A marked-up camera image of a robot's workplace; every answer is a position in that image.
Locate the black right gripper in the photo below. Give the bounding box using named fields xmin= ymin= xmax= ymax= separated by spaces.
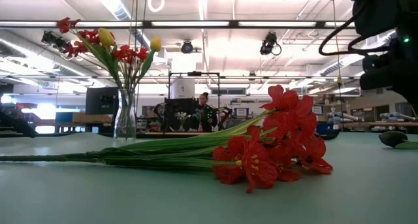
xmin=359 ymin=52 xmax=418 ymax=106

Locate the large red flower bunch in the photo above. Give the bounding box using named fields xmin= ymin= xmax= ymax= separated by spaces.
xmin=0 ymin=84 xmax=334 ymax=195

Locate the yellow artificial tulip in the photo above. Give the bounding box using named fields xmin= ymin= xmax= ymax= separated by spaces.
xmin=86 ymin=27 xmax=127 ymax=91
xmin=135 ymin=37 xmax=163 ymax=88

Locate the small red flower bunch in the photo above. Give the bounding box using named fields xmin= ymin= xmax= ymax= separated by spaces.
xmin=112 ymin=44 xmax=150 ymax=91
xmin=56 ymin=16 xmax=131 ymax=91

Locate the clear glass vase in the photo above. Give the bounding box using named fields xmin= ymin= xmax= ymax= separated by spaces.
xmin=113 ymin=88 xmax=137 ymax=141

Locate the long wooden table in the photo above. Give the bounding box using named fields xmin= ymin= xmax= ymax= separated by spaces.
xmin=348 ymin=120 xmax=418 ymax=134

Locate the dark bud with green leaf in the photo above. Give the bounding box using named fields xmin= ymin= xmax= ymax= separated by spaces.
xmin=378 ymin=130 xmax=418 ymax=150

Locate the blue bin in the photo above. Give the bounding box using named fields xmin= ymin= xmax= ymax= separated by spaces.
xmin=315 ymin=122 xmax=341 ymax=141

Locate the blue white box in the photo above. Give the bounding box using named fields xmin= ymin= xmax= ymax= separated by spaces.
xmin=233 ymin=106 xmax=251 ymax=119

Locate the person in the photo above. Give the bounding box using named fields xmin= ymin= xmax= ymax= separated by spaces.
xmin=195 ymin=92 xmax=219 ymax=133

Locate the white cylindrical tank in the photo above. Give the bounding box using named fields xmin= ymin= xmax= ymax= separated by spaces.
xmin=170 ymin=78 xmax=196 ymax=100

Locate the large black monitor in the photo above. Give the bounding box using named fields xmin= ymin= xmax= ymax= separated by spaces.
xmin=85 ymin=86 xmax=120 ymax=116

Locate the brown cardboard box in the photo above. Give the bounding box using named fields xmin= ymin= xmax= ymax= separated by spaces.
xmin=71 ymin=112 xmax=115 ymax=124

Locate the yellow hanging cable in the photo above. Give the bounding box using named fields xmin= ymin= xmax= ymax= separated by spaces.
xmin=330 ymin=0 xmax=344 ymax=88

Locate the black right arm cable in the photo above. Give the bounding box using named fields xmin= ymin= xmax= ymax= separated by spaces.
xmin=318 ymin=7 xmax=398 ymax=57

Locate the black ceiling camera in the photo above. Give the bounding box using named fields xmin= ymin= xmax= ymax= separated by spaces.
xmin=40 ymin=30 xmax=74 ymax=60
xmin=259 ymin=31 xmax=283 ymax=57
xmin=180 ymin=40 xmax=195 ymax=55

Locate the black frame bar with lights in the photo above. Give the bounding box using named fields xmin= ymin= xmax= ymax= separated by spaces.
xmin=0 ymin=20 xmax=418 ymax=30

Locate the black metal frame rig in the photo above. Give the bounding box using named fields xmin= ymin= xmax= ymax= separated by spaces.
xmin=168 ymin=71 xmax=221 ymax=130

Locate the white hanging ring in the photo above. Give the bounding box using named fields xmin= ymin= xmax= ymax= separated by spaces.
xmin=147 ymin=0 xmax=165 ymax=13

